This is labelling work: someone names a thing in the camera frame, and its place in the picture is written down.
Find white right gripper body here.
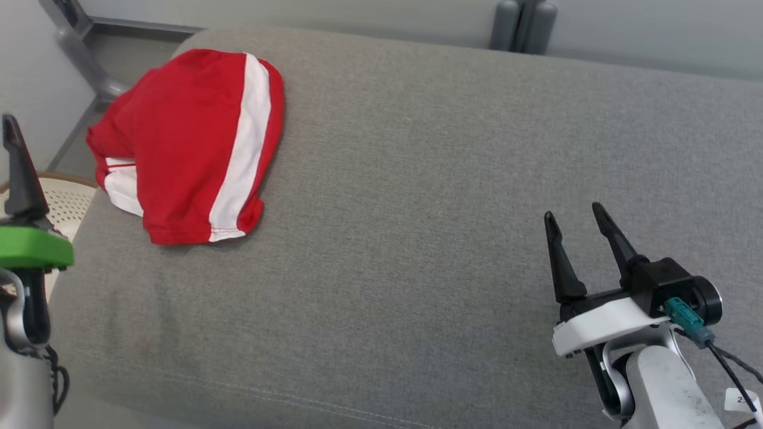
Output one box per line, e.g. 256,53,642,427
553,288,671,359

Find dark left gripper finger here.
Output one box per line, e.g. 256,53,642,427
2,114,50,224

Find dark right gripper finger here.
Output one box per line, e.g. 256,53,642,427
544,212,588,304
592,203,647,288

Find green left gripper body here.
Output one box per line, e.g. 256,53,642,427
0,220,75,272

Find red shorts with white stripe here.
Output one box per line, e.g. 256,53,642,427
86,49,285,246

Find grey metal tube leg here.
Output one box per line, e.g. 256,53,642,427
57,27,130,103

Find grey fabric sofa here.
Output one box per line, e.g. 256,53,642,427
51,27,763,429

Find white cable label tag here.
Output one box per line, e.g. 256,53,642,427
724,387,761,413

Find grey partition base rail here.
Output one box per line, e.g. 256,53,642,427
39,0,206,38

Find grey partition post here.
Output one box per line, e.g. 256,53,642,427
490,0,558,55

